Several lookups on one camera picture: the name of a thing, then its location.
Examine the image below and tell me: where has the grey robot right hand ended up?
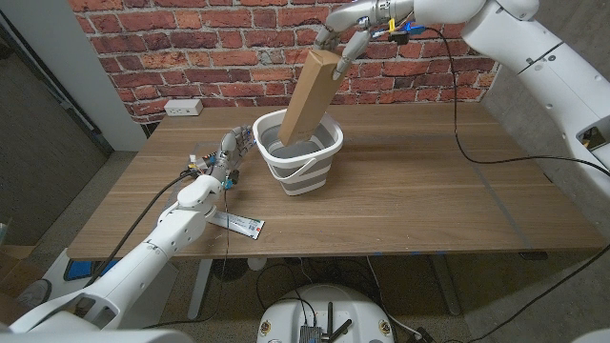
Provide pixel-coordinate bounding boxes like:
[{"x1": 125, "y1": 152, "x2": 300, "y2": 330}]
[{"x1": 313, "y1": 0, "x2": 416, "y2": 81}]

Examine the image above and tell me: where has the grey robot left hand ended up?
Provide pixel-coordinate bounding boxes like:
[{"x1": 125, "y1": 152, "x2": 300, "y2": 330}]
[{"x1": 208, "y1": 125, "x2": 256, "y2": 188}]

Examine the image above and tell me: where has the brown cardboard packing box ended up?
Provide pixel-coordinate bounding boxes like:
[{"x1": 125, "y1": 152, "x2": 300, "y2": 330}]
[{"x1": 277, "y1": 49, "x2": 348, "y2": 148}]

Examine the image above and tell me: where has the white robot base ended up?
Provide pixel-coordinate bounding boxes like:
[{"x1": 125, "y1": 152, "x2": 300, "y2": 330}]
[{"x1": 255, "y1": 284, "x2": 396, "y2": 343}]

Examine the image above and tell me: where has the white toothpaste box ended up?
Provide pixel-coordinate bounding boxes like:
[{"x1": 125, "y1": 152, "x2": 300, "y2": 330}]
[{"x1": 208, "y1": 211, "x2": 266, "y2": 241}]

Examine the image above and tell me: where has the white grey collapsible bucket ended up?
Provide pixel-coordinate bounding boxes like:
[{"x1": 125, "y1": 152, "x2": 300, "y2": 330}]
[{"x1": 252, "y1": 105, "x2": 345, "y2": 197}]

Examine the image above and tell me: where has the brown cardboard floor box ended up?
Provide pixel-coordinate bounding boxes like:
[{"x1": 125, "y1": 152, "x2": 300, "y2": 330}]
[{"x1": 0, "y1": 245, "x2": 47, "y2": 325}]

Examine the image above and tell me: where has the white power outlet strip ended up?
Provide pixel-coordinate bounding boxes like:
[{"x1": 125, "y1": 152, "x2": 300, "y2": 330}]
[{"x1": 163, "y1": 98, "x2": 204, "y2": 118}]

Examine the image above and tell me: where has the red brick printed backdrop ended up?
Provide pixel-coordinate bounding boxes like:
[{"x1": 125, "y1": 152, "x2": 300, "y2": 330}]
[{"x1": 68, "y1": 0, "x2": 535, "y2": 126}]

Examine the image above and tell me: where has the white table leg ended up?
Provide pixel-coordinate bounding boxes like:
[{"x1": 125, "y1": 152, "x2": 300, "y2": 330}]
[{"x1": 187, "y1": 258, "x2": 214, "y2": 321}]

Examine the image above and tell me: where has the white blue floor base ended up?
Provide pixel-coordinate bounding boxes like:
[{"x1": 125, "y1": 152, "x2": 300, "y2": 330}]
[{"x1": 42, "y1": 248, "x2": 124, "y2": 296}]

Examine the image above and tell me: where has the grey radio module with antennas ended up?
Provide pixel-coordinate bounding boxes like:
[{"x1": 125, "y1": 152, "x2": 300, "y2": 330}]
[{"x1": 298, "y1": 300, "x2": 354, "y2": 343}]

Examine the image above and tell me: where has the grey table leg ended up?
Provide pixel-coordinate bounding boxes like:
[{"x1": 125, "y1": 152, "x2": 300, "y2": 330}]
[{"x1": 428, "y1": 254, "x2": 462, "y2": 317}]

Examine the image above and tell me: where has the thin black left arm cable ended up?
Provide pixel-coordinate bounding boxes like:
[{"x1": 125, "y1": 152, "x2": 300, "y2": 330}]
[{"x1": 142, "y1": 188, "x2": 230, "y2": 330}]

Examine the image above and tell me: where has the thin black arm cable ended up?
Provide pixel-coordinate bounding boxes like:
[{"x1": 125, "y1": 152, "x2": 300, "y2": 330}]
[
  {"x1": 142, "y1": 188, "x2": 230, "y2": 330},
  {"x1": 423, "y1": 26, "x2": 610, "y2": 178}
]

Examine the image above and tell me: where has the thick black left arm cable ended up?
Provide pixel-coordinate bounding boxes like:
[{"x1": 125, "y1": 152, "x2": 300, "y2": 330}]
[{"x1": 85, "y1": 170, "x2": 199, "y2": 287}]

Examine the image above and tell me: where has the black floor cable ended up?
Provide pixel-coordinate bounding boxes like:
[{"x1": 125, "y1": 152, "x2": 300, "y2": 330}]
[{"x1": 255, "y1": 263, "x2": 318, "y2": 330}]

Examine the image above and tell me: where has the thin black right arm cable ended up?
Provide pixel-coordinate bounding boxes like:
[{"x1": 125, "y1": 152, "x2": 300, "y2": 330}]
[{"x1": 423, "y1": 26, "x2": 610, "y2": 178}]

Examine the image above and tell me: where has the white floor cable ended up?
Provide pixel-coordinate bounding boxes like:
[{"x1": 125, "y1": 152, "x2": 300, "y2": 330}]
[{"x1": 365, "y1": 255, "x2": 420, "y2": 338}]

